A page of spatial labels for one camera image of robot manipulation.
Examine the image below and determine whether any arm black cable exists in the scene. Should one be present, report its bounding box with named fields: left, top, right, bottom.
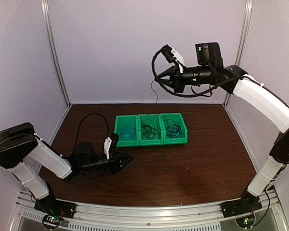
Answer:
left=150, top=47, right=244, bottom=98
left=60, top=113, right=110, bottom=180

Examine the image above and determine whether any left circuit board with LEDs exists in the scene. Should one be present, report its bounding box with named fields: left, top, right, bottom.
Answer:
left=42, top=215, right=63, bottom=229

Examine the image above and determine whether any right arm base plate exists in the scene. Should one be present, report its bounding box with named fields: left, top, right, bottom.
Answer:
left=221, top=199, right=262, bottom=218

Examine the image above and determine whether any light blue wire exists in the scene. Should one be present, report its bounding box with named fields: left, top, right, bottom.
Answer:
left=119, top=125, right=137, bottom=141

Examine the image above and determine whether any right circuit board with LEDs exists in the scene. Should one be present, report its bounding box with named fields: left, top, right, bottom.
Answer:
left=236, top=215, right=255, bottom=229

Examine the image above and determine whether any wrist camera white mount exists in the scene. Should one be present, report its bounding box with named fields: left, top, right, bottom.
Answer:
left=104, top=133, right=119, bottom=160
left=161, top=44, right=186, bottom=74

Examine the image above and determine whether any circuit board with leds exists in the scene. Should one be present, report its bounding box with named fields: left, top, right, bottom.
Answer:
left=236, top=215, right=255, bottom=229
left=42, top=215, right=63, bottom=229

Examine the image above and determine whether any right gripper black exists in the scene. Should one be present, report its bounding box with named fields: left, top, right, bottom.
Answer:
left=154, top=63, right=213, bottom=93

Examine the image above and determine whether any front aluminium rail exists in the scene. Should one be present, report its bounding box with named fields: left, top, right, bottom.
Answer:
left=7, top=190, right=289, bottom=231

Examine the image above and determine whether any left aluminium frame post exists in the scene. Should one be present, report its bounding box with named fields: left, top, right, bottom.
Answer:
left=40, top=0, right=71, bottom=108

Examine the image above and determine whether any aluminium frame post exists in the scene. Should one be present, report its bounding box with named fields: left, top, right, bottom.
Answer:
left=223, top=0, right=253, bottom=106
left=40, top=0, right=71, bottom=108

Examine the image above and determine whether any right aluminium frame post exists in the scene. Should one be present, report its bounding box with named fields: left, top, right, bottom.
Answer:
left=223, top=0, right=253, bottom=106

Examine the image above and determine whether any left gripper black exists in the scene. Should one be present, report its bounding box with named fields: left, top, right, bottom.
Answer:
left=81, top=150, right=134, bottom=175

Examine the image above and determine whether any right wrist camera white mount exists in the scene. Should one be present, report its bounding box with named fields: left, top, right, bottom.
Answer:
left=161, top=44, right=186, bottom=74

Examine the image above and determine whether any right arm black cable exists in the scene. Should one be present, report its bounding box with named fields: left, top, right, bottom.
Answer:
left=150, top=47, right=244, bottom=98

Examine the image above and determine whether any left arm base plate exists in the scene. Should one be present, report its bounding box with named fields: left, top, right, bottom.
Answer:
left=34, top=198, right=77, bottom=218

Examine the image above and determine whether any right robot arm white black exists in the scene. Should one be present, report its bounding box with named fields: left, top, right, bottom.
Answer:
left=151, top=42, right=289, bottom=213

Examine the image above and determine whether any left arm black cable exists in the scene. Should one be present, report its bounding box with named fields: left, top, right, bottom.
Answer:
left=60, top=113, right=110, bottom=180

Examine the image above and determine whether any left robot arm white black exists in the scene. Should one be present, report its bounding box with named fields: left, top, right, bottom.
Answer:
left=0, top=122, right=133, bottom=214

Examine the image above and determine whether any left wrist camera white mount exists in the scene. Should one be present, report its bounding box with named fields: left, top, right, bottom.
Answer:
left=104, top=133, right=119, bottom=160

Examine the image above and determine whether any green bin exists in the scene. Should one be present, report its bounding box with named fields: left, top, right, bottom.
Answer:
left=114, top=115, right=139, bottom=147
left=160, top=113, right=188, bottom=145
left=138, top=114, right=163, bottom=146

